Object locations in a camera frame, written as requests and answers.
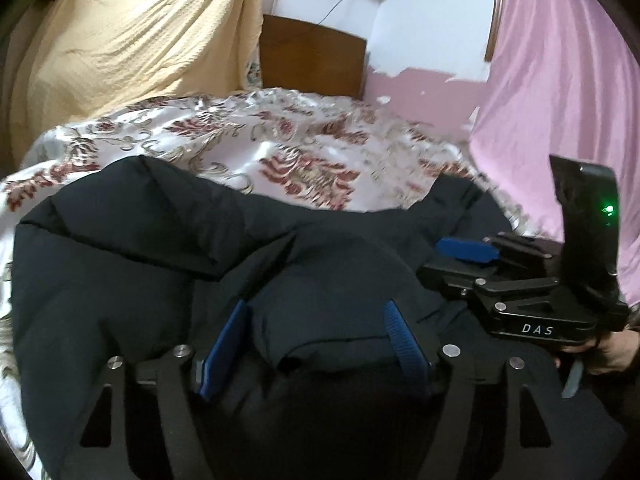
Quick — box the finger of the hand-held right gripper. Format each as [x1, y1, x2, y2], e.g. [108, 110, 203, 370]
[434, 232, 556, 267]
[416, 259, 506, 306]

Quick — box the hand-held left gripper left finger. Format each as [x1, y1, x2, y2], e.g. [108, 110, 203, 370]
[55, 300, 251, 480]

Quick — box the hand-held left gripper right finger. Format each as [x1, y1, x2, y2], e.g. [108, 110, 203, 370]
[382, 300, 566, 480]

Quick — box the black padded jacket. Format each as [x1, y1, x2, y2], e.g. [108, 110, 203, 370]
[10, 155, 626, 480]

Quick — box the person's right hand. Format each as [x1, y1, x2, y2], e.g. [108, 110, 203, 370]
[555, 310, 640, 377]

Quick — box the pink curtain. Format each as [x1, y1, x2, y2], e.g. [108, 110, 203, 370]
[470, 0, 640, 311]

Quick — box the floral satin bedspread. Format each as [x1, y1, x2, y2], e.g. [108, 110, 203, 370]
[0, 87, 541, 480]

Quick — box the brown wooden headboard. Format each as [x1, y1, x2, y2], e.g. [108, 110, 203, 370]
[260, 14, 368, 98]

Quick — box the yellow hanging sheet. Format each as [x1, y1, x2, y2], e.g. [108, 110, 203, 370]
[7, 0, 271, 136]

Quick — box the wooden curtain frame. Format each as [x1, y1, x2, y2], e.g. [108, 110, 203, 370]
[483, 0, 507, 63]

